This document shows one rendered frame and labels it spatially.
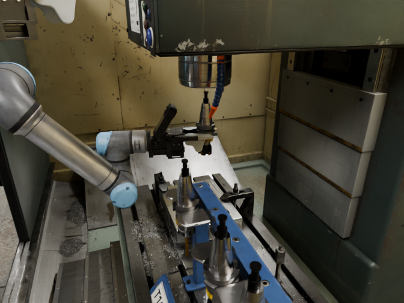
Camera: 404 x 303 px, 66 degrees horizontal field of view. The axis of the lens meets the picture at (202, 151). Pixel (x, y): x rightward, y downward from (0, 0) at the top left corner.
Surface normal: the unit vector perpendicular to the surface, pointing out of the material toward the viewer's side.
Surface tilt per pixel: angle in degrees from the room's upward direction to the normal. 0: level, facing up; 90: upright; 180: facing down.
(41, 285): 17
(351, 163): 91
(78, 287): 8
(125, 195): 90
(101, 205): 24
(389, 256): 90
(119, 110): 90
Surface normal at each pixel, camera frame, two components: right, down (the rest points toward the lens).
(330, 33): 0.32, 0.38
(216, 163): 0.13, -0.69
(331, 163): -0.95, 0.12
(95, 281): -0.04, -0.96
